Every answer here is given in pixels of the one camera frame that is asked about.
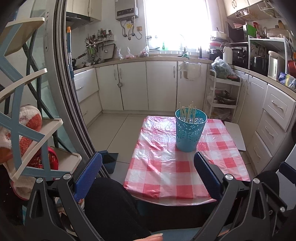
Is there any white wall-hung bin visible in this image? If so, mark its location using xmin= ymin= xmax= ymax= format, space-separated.
xmin=180 ymin=61 xmax=202 ymax=80

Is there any red and white plush toy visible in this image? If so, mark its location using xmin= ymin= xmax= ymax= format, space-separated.
xmin=1 ymin=105 xmax=42 ymax=164

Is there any person's left hand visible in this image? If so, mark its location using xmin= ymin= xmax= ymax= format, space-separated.
xmin=134 ymin=233 xmax=163 ymax=241

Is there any black pot on counter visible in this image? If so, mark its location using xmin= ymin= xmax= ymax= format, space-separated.
xmin=250 ymin=56 xmax=268 ymax=76

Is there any white electric kettle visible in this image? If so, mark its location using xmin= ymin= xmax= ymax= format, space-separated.
xmin=267 ymin=51 xmax=285 ymax=81

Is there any teal perforated plastic basket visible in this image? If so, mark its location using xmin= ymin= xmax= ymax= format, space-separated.
xmin=175 ymin=109 xmax=208 ymax=152

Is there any white tiered storage rack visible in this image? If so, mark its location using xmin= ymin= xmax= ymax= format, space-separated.
xmin=203 ymin=69 xmax=242 ymax=122

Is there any white board leaning on cabinet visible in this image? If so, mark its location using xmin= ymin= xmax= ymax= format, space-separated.
xmin=224 ymin=121 xmax=246 ymax=152

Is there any plastic bag of vegetables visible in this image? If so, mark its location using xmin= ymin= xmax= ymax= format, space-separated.
xmin=211 ymin=57 xmax=233 ymax=79

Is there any person's black trouser leg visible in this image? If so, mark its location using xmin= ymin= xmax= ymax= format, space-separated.
xmin=84 ymin=178 xmax=151 ymax=240

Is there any mop with blue handle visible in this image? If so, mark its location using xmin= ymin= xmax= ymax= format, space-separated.
xmin=66 ymin=27 xmax=73 ymax=73

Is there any range hood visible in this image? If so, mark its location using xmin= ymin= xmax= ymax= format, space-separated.
xmin=66 ymin=11 xmax=93 ymax=30

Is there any blue and cream shelf unit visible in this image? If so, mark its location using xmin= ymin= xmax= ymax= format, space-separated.
xmin=1 ymin=17 xmax=82 ymax=181

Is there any pink checked plastic tablecloth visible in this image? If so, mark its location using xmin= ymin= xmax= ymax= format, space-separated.
xmin=123 ymin=116 xmax=250 ymax=205

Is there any grey gas water heater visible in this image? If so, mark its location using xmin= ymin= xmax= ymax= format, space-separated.
xmin=115 ymin=0 xmax=138 ymax=21

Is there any white thermos jug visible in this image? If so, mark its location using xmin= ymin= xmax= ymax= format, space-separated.
xmin=223 ymin=46 xmax=233 ymax=64

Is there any wall utensil rack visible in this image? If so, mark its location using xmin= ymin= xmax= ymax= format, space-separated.
xmin=85 ymin=28 xmax=116 ymax=64

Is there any red patterned bag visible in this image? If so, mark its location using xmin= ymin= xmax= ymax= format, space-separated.
xmin=27 ymin=147 xmax=59 ymax=170

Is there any white microwave shelf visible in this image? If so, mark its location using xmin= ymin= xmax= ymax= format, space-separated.
xmin=247 ymin=37 xmax=293 ymax=75

